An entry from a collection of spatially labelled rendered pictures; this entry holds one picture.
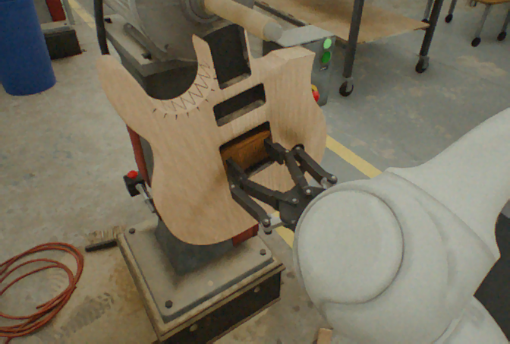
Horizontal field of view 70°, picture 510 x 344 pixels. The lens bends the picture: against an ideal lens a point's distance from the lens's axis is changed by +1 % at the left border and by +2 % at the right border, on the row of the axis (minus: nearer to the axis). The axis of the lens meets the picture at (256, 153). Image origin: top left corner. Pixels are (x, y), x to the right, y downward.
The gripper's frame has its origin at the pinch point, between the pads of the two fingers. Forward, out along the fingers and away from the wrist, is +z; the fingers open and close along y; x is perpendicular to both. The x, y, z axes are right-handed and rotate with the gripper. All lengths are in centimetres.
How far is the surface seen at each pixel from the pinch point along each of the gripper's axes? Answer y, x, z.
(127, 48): -5.1, 8.1, 41.6
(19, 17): -27, -39, 283
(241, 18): 6.8, 19.6, 7.5
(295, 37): 30.6, 2.1, 26.1
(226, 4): 7.5, 20.3, 13.2
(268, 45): 24.6, 1.5, 29.3
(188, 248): -12, -64, 39
